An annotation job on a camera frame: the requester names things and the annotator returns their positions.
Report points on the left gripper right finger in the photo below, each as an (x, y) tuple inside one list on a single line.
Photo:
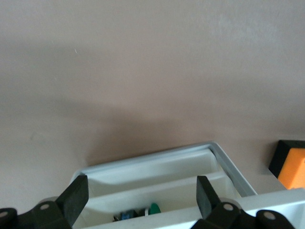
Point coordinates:
[(226, 219)]

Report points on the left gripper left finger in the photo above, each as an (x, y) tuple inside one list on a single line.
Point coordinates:
[(47, 217)]

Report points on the white drawer cabinet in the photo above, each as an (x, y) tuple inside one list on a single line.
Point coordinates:
[(274, 205)]

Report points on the white plastic drawer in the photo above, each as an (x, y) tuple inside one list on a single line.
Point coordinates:
[(155, 193), (152, 169)]

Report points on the orange box with hole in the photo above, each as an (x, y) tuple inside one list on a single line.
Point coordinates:
[(294, 167)]

